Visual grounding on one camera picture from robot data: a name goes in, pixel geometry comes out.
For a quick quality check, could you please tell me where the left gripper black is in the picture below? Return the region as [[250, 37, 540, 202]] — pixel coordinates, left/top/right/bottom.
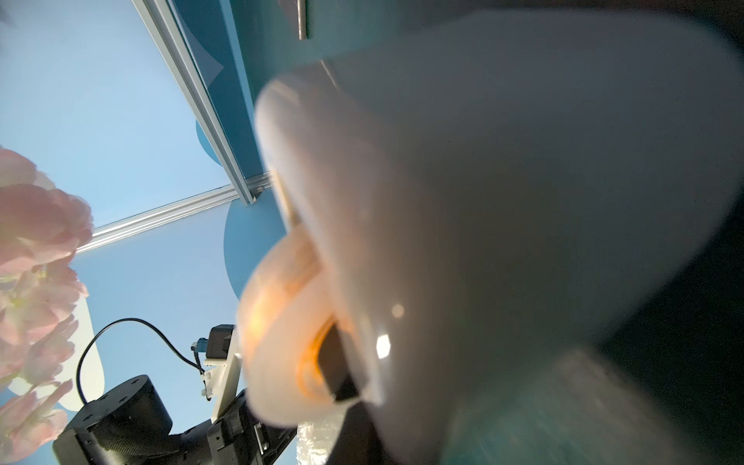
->
[[207, 389, 396, 465]]

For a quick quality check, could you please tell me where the clear bubble wrap sheet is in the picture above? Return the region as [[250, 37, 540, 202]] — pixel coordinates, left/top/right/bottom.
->
[[296, 413, 345, 465]]

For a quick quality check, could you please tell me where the white tape dispenser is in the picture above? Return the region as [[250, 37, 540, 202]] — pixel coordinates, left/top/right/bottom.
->
[[238, 1, 743, 464]]

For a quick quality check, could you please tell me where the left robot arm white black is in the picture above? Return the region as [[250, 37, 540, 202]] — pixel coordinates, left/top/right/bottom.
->
[[52, 375, 296, 465]]

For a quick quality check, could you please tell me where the pink cherry blossom tree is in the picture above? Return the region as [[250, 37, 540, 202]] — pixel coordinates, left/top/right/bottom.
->
[[1, 149, 93, 464]]

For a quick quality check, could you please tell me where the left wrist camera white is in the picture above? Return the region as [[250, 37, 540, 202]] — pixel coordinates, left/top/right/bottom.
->
[[191, 325, 242, 424]]

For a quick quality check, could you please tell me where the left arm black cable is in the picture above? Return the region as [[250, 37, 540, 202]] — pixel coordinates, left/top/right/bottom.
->
[[74, 317, 205, 405]]

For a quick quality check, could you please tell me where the aluminium frame back rail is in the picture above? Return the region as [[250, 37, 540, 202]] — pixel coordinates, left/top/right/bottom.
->
[[77, 185, 239, 254]]

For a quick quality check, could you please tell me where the aluminium frame left post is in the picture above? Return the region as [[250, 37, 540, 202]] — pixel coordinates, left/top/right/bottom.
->
[[133, 0, 257, 205]]

